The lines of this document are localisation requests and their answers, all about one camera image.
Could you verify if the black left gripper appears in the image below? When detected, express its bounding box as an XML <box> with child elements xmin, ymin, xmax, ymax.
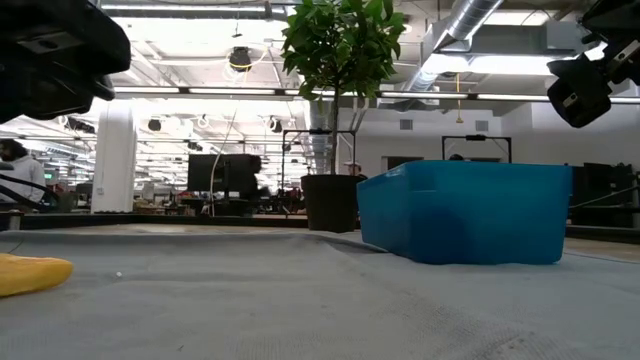
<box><xmin>0</xmin><ymin>0</ymin><xmax>132</xmax><ymax>125</ymax></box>

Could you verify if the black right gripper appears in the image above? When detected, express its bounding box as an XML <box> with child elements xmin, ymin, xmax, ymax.
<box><xmin>547</xmin><ymin>0</ymin><xmax>640</xmax><ymax>129</ymax></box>

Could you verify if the blue plastic tupperware container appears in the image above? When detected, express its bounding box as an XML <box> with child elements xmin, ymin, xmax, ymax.
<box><xmin>356</xmin><ymin>159</ymin><xmax>574</xmax><ymax>266</ymax></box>

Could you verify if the yellow toy banana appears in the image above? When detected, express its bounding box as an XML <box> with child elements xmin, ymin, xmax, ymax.
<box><xmin>0</xmin><ymin>252</ymin><xmax>75</xmax><ymax>298</ymax></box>

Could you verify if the black cabinet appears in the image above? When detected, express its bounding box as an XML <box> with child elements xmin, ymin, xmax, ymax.
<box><xmin>572</xmin><ymin>162</ymin><xmax>637</xmax><ymax>226</ymax></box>

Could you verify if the white building pillar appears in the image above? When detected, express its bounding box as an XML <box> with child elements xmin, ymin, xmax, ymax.
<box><xmin>91</xmin><ymin>102</ymin><xmax>138</xmax><ymax>215</ymax></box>

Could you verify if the black computer monitor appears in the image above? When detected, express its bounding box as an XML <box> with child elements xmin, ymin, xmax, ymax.
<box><xmin>187</xmin><ymin>153</ymin><xmax>261</xmax><ymax>193</ymax></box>

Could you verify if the black hanging ceiling device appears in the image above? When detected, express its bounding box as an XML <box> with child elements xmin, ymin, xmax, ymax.
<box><xmin>228</xmin><ymin>46</ymin><xmax>253</xmax><ymax>73</ymax></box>

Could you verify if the green tree in black pot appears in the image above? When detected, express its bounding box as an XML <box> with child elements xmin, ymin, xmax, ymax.
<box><xmin>280</xmin><ymin>0</ymin><xmax>407</xmax><ymax>234</ymax></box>

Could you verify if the grey cloth mat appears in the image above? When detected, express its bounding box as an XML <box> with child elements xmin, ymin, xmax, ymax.
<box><xmin>0</xmin><ymin>227</ymin><xmax>640</xmax><ymax>360</ymax></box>

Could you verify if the yellow hanging cord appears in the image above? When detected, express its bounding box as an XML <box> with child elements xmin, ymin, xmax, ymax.
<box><xmin>455</xmin><ymin>72</ymin><xmax>464</xmax><ymax>125</ymax></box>

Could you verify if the silver ceiling air duct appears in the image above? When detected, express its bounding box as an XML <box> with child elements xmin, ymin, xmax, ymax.
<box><xmin>399</xmin><ymin>0</ymin><xmax>504</xmax><ymax>94</ymax></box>

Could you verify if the black aluminium table frame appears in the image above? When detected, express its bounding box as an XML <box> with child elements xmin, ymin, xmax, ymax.
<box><xmin>0</xmin><ymin>212</ymin><xmax>640</xmax><ymax>246</ymax></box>

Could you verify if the white hanging cable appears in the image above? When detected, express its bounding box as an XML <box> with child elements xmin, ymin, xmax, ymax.
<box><xmin>208</xmin><ymin>112</ymin><xmax>237</xmax><ymax>216</ymax></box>

